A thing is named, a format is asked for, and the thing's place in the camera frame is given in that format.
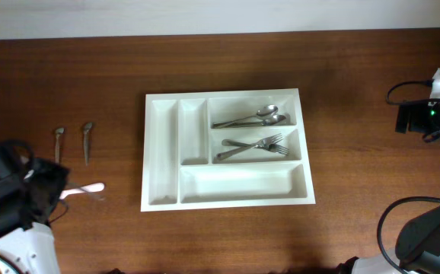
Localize pink plastic knife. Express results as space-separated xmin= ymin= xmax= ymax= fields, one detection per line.
xmin=59 ymin=182 xmax=105 ymax=201

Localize small metal teaspoon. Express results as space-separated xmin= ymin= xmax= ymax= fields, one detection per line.
xmin=82 ymin=122 xmax=93 ymax=166
xmin=55 ymin=127 xmax=65 ymax=164

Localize metal fork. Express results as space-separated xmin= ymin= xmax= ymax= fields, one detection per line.
xmin=216 ymin=133 xmax=283 ymax=161
xmin=222 ymin=139 xmax=289 ymax=155

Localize metal tablespoon dark handle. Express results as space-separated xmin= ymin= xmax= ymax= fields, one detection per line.
xmin=226 ymin=114 xmax=287 ymax=128

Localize metal tablespoon silver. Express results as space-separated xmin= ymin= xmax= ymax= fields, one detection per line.
xmin=212 ymin=104 xmax=279 ymax=129

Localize metal tongs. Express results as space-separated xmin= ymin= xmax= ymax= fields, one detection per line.
xmin=68 ymin=182 xmax=105 ymax=201

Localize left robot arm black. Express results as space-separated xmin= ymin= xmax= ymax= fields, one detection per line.
xmin=0 ymin=140 xmax=69 ymax=273

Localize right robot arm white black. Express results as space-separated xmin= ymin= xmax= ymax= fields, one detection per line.
xmin=335 ymin=69 xmax=440 ymax=274

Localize white plastic cutlery tray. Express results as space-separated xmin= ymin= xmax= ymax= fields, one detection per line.
xmin=141 ymin=88 xmax=315 ymax=212

